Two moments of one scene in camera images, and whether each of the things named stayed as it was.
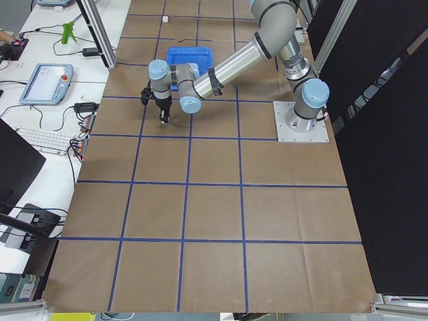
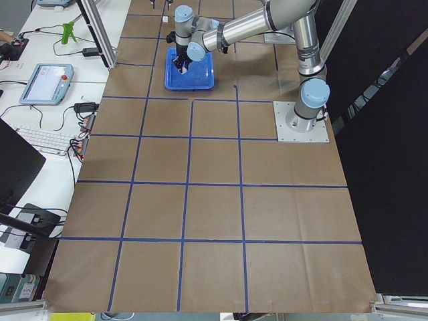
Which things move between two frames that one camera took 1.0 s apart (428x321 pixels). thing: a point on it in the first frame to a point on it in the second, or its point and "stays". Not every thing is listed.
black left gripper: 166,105 to 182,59
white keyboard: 47,142 stays
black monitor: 19,164 stays
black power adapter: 90,51 stays
